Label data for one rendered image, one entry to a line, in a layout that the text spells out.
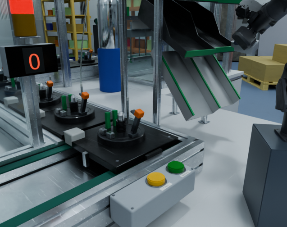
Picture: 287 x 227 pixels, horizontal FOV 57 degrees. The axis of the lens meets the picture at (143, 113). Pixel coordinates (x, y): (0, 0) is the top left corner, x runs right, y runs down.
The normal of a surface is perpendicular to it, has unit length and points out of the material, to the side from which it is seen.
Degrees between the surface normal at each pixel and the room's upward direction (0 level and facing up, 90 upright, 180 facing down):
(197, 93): 45
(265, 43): 82
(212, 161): 0
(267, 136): 0
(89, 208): 90
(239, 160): 0
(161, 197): 90
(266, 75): 90
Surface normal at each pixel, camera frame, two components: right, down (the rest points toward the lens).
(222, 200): 0.00, -0.94
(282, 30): -0.13, 0.20
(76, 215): 0.71, 0.24
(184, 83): 0.41, -0.47
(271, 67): 0.04, 0.33
